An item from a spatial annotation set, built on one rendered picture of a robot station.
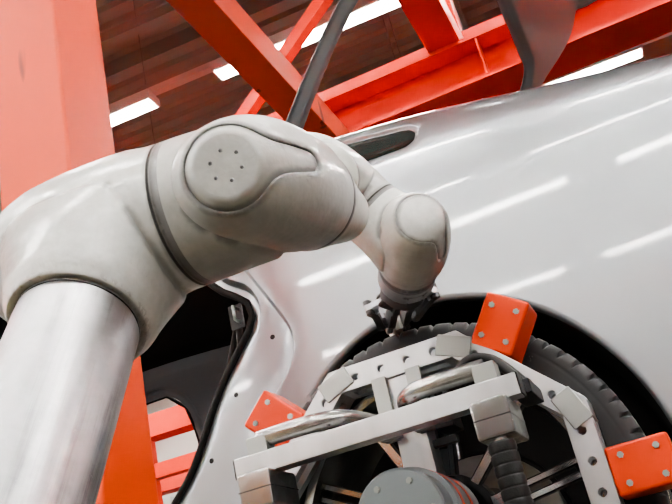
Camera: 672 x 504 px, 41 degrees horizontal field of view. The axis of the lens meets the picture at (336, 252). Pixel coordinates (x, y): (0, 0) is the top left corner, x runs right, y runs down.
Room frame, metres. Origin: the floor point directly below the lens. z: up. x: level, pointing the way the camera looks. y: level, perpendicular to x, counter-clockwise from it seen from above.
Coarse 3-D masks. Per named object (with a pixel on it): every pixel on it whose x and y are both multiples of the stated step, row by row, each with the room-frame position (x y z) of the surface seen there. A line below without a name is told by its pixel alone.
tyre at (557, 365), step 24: (408, 336) 1.47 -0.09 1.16; (432, 336) 1.46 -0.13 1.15; (360, 360) 1.50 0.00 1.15; (528, 360) 1.42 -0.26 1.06; (552, 360) 1.41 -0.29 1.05; (576, 360) 1.41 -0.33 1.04; (576, 384) 1.40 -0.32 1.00; (600, 384) 1.40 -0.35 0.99; (600, 408) 1.39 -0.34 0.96; (624, 408) 1.39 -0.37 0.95; (624, 432) 1.39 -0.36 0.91
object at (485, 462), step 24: (360, 408) 1.51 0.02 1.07; (336, 456) 1.57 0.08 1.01; (360, 456) 1.66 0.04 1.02; (456, 456) 1.50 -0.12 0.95; (312, 480) 1.54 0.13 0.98; (336, 480) 1.61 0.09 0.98; (360, 480) 1.71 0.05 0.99; (480, 480) 1.48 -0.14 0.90; (528, 480) 1.46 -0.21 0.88; (576, 480) 1.44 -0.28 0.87
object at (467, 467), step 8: (472, 456) 1.85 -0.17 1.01; (480, 456) 1.84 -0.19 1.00; (464, 464) 1.86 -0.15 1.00; (472, 464) 1.85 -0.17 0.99; (528, 464) 1.82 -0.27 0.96; (464, 472) 1.86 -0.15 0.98; (472, 472) 1.85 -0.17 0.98; (528, 472) 1.82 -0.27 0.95; (536, 472) 1.81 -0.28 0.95; (488, 480) 1.84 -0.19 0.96; (496, 480) 1.84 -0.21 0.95; (496, 488) 1.84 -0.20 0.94; (536, 488) 1.82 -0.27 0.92; (552, 496) 1.81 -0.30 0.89; (560, 496) 1.81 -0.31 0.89
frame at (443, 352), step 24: (456, 336) 1.36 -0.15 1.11; (384, 360) 1.40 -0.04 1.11; (408, 360) 1.44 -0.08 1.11; (432, 360) 1.38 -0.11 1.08; (456, 360) 1.39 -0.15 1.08; (504, 360) 1.35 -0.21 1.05; (336, 384) 1.43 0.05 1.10; (360, 384) 1.42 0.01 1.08; (552, 384) 1.33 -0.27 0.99; (312, 408) 1.45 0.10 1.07; (336, 408) 1.44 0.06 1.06; (552, 408) 1.33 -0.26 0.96; (576, 408) 1.32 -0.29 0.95; (576, 432) 1.33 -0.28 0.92; (600, 432) 1.36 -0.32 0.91; (576, 456) 1.33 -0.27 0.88; (600, 456) 1.32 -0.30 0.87; (600, 480) 1.32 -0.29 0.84
